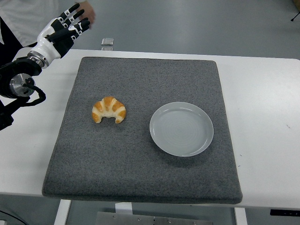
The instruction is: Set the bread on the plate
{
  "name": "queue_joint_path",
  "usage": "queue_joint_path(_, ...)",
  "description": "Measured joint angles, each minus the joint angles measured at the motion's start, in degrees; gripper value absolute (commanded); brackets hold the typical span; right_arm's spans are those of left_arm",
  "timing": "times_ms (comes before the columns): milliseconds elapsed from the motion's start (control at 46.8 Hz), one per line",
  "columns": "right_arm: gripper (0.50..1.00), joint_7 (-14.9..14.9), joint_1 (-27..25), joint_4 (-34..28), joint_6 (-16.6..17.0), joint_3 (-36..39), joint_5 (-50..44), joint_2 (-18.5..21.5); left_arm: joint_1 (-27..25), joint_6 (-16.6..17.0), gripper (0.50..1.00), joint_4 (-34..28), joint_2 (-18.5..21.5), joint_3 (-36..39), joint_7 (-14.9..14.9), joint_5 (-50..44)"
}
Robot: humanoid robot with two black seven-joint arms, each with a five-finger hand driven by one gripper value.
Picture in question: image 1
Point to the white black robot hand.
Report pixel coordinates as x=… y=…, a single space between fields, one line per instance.
x=44 y=47

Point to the golden croissant bread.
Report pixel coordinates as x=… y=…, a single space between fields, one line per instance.
x=109 y=110

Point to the round grey plate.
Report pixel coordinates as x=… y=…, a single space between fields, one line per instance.
x=181 y=129

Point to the grey metal plate with screws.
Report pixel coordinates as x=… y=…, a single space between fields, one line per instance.
x=152 y=220

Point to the person's hand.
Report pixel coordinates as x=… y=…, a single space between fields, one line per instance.
x=91 y=14

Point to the small metal floor socket cover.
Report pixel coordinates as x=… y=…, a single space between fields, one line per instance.
x=107 y=48

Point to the large metal floor socket cover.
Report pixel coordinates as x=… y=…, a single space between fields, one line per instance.
x=107 y=41

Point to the grey felt mat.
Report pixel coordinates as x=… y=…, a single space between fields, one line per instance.
x=131 y=164

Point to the white table leg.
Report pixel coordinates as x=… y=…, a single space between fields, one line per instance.
x=241 y=216
x=62 y=212

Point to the black tripod leg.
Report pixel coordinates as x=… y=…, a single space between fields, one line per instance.
x=295 y=17

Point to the black table control panel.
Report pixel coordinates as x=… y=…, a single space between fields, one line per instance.
x=284 y=212

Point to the white table centre bracket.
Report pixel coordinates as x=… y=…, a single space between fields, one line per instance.
x=123 y=207

